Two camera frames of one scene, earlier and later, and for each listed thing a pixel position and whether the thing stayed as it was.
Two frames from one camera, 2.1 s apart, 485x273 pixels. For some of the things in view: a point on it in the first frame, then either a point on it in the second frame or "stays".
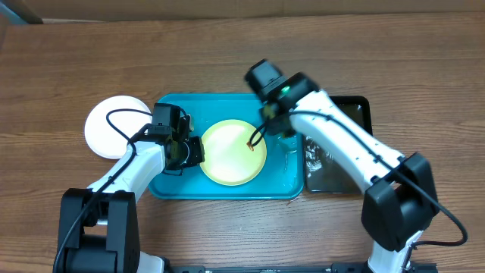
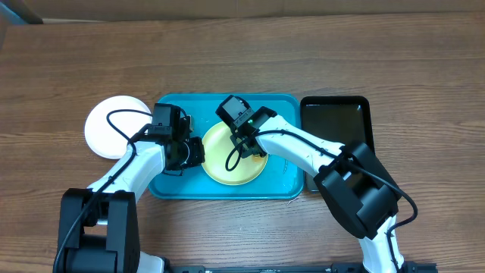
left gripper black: [198, 157] stays
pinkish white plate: [105, 140] stays
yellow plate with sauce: [228, 160] stays
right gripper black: [273, 122] to [245, 143]
